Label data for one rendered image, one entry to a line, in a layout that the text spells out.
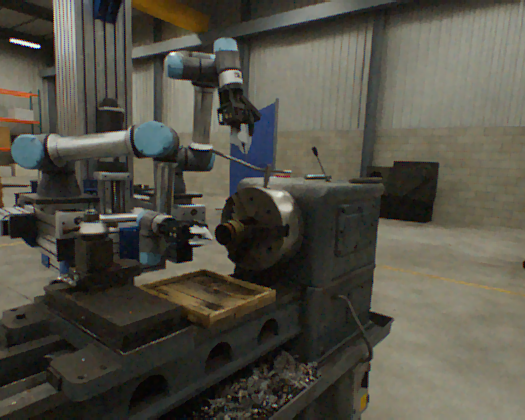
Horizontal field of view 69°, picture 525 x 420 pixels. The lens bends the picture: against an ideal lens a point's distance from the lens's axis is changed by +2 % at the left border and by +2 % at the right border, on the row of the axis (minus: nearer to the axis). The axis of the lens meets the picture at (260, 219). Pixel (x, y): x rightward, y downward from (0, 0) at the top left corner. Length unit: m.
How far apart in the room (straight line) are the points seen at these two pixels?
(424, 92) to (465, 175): 2.49
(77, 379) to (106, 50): 1.45
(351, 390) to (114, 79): 1.74
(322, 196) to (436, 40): 10.60
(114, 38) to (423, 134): 10.05
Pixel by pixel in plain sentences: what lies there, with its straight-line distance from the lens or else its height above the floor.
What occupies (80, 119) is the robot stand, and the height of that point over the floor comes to 1.47.
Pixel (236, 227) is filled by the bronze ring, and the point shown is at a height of 1.10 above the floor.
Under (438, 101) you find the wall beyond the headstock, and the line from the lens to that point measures 11.46.
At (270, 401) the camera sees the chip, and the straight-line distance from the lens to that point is 1.30.
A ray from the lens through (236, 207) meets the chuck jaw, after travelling 1.37.
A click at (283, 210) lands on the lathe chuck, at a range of 1.31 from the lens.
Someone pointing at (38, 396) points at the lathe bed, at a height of 0.86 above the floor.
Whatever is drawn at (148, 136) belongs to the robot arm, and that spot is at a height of 1.39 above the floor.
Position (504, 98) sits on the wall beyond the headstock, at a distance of 11.26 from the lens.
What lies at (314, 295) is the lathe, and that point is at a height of 0.84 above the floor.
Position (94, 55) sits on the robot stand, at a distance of 1.93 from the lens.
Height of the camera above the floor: 1.33
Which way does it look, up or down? 9 degrees down
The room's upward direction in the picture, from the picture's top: 2 degrees clockwise
